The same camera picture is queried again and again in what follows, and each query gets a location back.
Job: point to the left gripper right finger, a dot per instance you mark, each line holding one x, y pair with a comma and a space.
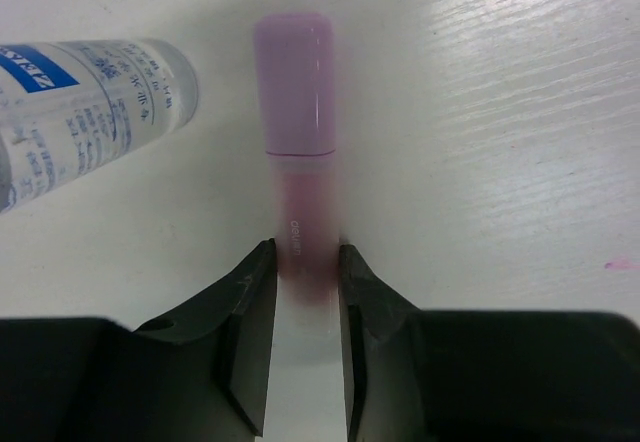
412, 374

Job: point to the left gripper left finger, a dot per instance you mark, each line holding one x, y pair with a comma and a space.
198, 372

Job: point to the light pink highlighter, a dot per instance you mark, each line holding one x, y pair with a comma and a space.
294, 60

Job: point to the small blue-capped clear bottle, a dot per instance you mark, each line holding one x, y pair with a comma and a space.
69, 108

